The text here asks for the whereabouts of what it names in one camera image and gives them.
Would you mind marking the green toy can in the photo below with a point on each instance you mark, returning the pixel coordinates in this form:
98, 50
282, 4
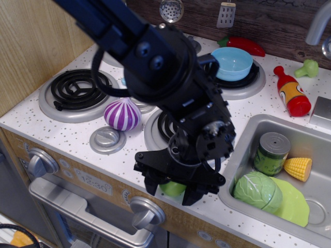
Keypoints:
271, 154

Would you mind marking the hanging silver toy spatula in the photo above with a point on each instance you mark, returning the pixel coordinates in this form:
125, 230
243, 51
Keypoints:
226, 15

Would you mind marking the silver faucet base block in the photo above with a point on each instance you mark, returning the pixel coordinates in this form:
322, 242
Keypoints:
321, 113

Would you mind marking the silver back stove knob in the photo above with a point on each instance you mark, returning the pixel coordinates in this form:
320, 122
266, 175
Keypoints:
196, 45

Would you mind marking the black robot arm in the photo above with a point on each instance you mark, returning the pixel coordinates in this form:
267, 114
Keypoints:
161, 68

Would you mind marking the back right stove burner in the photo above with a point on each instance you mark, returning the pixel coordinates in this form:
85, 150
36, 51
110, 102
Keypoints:
242, 89

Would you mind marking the silver toy sink basin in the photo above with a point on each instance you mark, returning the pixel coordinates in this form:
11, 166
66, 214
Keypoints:
305, 143

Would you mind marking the green toy broccoli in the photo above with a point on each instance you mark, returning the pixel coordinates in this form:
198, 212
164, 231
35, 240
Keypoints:
310, 68

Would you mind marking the silver toy faucet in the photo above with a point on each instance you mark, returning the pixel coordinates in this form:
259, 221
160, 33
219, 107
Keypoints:
317, 27

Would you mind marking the front left stove burner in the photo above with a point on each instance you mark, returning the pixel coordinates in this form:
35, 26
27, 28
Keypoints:
73, 97

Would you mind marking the purple striped toy onion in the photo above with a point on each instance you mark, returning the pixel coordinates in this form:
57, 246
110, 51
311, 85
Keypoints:
122, 114

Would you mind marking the silver oven dial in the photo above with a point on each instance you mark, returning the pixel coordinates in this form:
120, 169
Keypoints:
41, 163
146, 212

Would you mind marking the light blue plastic bowl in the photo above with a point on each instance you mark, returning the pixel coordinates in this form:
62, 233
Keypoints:
234, 63

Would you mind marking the red toy chili pepper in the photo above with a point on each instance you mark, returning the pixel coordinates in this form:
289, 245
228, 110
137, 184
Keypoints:
242, 43

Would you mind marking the green toy cabbage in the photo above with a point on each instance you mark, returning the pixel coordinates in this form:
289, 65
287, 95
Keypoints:
258, 190

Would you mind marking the right silver oven dial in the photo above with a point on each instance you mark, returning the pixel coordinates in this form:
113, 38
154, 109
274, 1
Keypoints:
146, 212

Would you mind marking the silver oven door handle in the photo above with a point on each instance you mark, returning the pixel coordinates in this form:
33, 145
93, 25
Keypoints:
87, 230

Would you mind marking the silver front stove knob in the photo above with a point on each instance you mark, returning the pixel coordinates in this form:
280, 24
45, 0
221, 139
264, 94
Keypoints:
107, 140

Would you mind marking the yellow toy corn cob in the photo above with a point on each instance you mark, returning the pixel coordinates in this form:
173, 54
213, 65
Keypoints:
298, 168

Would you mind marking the lime green plastic plate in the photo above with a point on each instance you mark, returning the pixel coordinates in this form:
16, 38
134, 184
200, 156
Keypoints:
294, 207

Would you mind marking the yellow object bottom left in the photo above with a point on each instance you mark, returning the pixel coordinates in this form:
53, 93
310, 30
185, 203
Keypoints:
20, 239

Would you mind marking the silver middle stove knob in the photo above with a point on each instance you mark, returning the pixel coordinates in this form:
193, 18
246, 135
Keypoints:
143, 107

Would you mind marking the left silver oven dial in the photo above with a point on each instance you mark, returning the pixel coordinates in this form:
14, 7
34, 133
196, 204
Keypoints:
41, 163

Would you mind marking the silver stove knob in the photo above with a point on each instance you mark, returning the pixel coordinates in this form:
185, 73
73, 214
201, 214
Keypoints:
196, 45
143, 107
107, 140

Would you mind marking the hanging silver toy strainer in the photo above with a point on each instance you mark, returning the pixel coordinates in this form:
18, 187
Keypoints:
171, 10

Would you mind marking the red toy ketchup bottle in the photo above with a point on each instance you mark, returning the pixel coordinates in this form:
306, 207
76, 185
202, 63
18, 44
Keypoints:
292, 94

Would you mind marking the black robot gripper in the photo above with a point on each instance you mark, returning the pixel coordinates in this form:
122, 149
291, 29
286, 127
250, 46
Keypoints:
204, 135

